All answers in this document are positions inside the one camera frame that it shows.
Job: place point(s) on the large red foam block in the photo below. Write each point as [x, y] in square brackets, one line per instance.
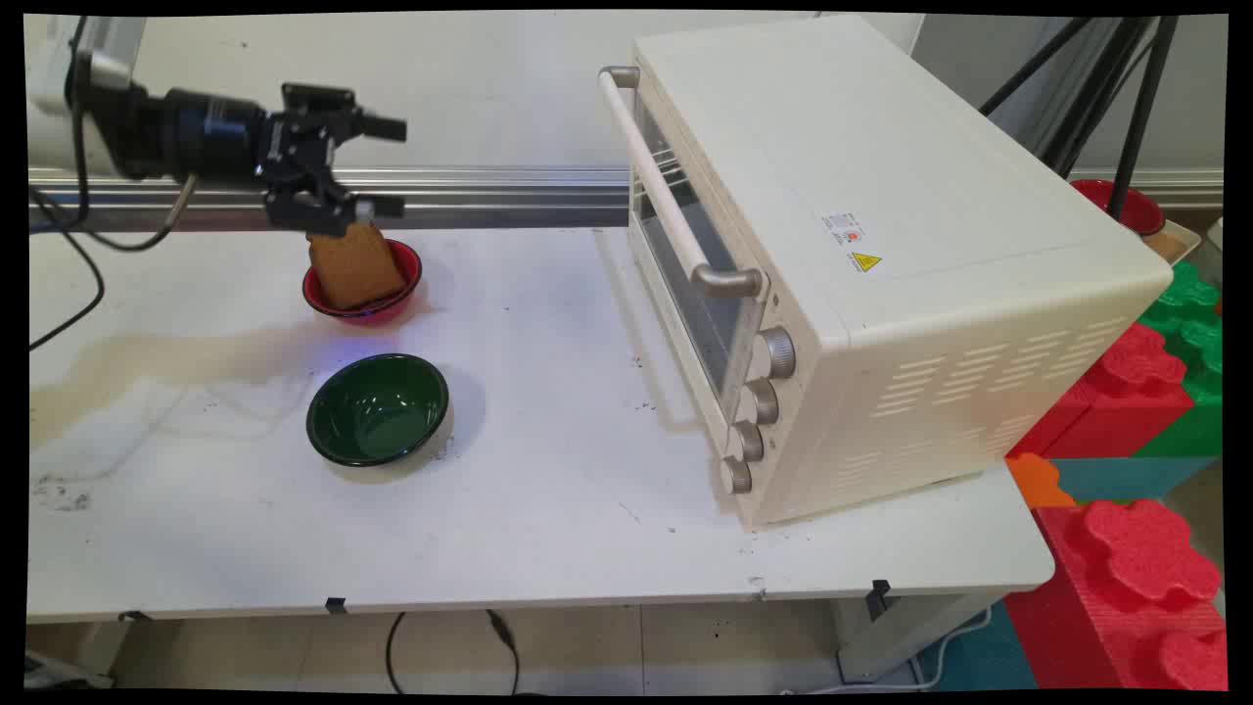
[1136, 597]

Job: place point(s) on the white table leg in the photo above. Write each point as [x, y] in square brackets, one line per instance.
[901, 627]

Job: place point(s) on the beige tray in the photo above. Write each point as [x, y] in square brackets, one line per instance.
[1180, 243]

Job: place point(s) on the aluminium rail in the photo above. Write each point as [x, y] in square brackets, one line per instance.
[470, 196]

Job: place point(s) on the black tripod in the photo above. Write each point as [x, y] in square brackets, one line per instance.
[1106, 88]

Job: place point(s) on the cream toaster oven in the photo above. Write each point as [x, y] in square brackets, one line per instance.
[861, 264]

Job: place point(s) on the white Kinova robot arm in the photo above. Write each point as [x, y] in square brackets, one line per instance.
[78, 69]

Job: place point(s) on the green foam block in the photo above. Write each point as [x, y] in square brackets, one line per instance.
[1189, 362]

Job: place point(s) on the green bowl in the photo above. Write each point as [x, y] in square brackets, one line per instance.
[378, 409]

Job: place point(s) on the teal foam block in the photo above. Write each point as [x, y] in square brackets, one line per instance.
[1126, 477]

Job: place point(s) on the red bowl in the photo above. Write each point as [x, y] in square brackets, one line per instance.
[1136, 208]
[377, 299]

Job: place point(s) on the brown bread slice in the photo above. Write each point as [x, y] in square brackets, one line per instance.
[356, 266]

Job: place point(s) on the orange foam block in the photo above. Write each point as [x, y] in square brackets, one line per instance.
[1040, 482]

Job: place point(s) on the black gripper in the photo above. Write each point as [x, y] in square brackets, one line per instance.
[220, 132]

